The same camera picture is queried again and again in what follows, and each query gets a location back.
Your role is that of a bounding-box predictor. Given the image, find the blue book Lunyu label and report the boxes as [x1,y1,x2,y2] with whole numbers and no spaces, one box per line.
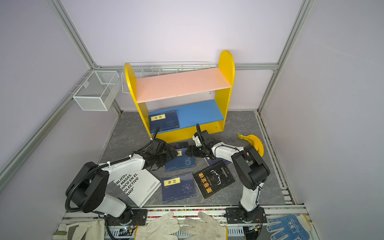
[149,110,180,134]

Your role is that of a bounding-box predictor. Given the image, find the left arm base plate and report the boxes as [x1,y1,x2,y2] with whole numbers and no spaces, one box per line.
[107,209,148,226]

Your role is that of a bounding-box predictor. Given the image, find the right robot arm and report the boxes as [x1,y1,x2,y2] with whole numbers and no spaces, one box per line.
[187,125,271,213]

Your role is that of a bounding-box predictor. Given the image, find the black wolf cover book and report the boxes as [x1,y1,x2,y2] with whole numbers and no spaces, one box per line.
[169,142,189,150]

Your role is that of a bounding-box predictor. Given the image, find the blue book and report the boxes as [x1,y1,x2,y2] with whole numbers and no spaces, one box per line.
[205,157,231,166]

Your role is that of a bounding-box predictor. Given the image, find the white wire basket behind shelf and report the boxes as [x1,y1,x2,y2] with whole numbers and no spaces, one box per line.
[121,64,225,103]

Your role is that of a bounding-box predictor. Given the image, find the white book black lettering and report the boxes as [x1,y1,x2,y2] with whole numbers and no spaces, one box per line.
[114,170,161,208]

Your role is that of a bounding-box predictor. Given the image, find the black book yellow title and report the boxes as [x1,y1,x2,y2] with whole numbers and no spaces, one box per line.
[193,161,235,199]

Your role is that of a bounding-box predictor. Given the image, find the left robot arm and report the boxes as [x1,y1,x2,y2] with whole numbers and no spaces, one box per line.
[65,139,178,222]

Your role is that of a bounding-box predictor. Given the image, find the white work glove centre-left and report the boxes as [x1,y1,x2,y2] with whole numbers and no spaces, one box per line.
[134,212,180,240]

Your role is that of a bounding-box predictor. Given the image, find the blue dotted work glove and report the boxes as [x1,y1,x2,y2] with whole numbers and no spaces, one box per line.
[267,215,313,240]

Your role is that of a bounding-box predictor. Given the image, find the white work glove centre-right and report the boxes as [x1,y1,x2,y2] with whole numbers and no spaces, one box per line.
[180,212,228,240]

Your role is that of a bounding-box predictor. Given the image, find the yellow toy banana bunch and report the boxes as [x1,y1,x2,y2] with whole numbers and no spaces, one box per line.
[238,135,265,157]

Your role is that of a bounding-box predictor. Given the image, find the white mesh wall basket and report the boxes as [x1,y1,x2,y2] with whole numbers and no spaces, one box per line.
[73,70,121,112]

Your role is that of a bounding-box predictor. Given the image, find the yellow bookshelf pink blue shelves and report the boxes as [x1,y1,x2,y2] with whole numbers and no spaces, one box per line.
[124,50,236,143]

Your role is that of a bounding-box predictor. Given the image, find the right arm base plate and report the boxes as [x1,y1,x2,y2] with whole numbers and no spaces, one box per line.
[224,206,267,224]

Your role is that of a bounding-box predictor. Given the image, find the blue book Sunzi label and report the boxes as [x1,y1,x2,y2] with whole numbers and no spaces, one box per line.
[165,148,196,172]

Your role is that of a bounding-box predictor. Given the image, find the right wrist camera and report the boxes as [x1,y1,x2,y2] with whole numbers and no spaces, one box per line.
[192,133,202,147]

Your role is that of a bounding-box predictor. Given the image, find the blue book Yijing label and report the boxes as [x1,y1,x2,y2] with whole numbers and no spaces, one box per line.
[161,172,196,203]

